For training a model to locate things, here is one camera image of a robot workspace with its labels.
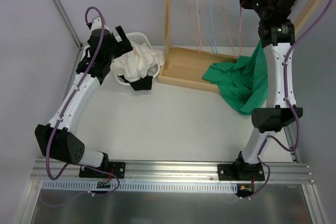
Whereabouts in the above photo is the green tank top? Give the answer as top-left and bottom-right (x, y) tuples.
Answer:
(202, 42), (268, 115)

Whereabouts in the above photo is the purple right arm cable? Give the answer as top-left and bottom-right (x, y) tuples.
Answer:
(237, 0), (336, 200)

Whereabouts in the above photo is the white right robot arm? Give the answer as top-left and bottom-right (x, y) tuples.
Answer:
(225, 0), (303, 181)

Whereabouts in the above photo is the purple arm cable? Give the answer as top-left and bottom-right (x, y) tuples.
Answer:
(45, 6), (120, 196)
(237, 0), (336, 200)

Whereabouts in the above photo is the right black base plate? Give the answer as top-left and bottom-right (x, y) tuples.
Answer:
(217, 163), (265, 182)

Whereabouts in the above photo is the wooden clothes rack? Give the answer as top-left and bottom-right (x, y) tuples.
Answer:
(158, 0), (322, 93)

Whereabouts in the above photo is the white slotted cable duct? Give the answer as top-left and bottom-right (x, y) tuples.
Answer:
(41, 180), (238, 194)

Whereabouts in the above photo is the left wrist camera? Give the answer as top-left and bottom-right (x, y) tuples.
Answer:
(87, 17), (111, 37)

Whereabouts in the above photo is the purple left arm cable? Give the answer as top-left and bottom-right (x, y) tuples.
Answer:
(45, 6), (120, 196)

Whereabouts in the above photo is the black tank top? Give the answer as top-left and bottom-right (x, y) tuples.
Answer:
(120, 75), (153, 91)

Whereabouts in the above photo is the pink wire hanger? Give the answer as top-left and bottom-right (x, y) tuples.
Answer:
(186, 0), (202, 55)

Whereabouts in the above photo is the aluminium mounting rail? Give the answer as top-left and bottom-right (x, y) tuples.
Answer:
(30, 158), (315, 183)

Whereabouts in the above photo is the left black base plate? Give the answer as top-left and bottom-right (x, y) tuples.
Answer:
(79, 162), (126, 179)

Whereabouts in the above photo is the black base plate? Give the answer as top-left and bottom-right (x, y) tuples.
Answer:
(217, 163), (265, 182)
(79, 162), (126, 179)

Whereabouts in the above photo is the white perforated plastic basket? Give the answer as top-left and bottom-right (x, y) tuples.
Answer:
(114, 32), (158, 90)

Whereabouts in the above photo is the pink hanger with cream top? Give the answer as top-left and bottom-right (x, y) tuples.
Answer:
(219, 0), (242, 59)

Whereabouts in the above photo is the blue wire hanger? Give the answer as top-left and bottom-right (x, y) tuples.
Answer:
(186, 0), (217, 55)

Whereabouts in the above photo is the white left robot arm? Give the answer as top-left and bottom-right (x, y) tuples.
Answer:
(35, 24), (133, 177)

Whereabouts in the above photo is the cream tank top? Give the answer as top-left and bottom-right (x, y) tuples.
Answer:
(111, 42), (164, 82)

